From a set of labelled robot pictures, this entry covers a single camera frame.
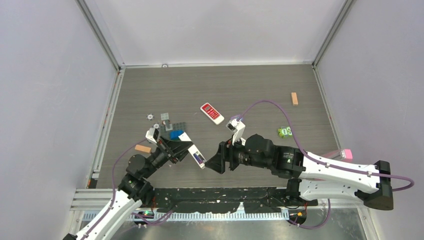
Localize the grey lego baseplate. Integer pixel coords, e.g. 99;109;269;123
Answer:
159;122;187;133

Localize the green owl eraser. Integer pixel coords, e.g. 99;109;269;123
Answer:
277;126;293;139

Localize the blue purple battery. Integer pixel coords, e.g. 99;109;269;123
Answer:
193;152;204;165

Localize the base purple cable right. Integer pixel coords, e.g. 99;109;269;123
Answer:
287;198;332;231

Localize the wooden block right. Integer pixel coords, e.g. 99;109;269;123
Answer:
290;92;299;106

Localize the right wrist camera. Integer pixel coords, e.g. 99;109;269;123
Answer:
226;118;246;146

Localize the blue lego brick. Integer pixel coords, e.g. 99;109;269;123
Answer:
169;130;184;140

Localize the white black remote cover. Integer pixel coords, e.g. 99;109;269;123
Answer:
179;132;206;169

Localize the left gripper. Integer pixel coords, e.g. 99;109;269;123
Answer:
142;135;194;178

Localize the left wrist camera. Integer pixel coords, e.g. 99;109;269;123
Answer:
145;127;161;145

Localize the wooden block left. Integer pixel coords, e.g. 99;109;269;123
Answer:
134;144;152;154

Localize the small gear upper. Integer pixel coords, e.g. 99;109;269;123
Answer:
146;114;155;121

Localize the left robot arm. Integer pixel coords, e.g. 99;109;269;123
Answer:
64;137;194;240

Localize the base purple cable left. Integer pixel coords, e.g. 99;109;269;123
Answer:
129;208;176;227

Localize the wooden block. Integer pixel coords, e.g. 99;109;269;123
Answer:
290;92;299;106
134;144;152;154

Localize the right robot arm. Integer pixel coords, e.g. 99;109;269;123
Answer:
205;134;394;211

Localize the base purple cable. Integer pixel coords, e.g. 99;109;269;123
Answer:
287;198;332;231
129;208;176;227

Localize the pink tape dispenser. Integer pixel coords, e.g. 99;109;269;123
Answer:
322;149;353;163

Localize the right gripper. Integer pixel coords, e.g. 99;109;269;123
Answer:
205;134;271;175

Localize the clear lego plate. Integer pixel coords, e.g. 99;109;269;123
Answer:
160;112;170;121

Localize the white remote control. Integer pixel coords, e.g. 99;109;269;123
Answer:
200;102;225;125

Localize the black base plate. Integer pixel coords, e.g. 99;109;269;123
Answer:
142;187;318;214

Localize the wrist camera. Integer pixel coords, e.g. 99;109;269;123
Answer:
145;127;161;145
226;118;246;146

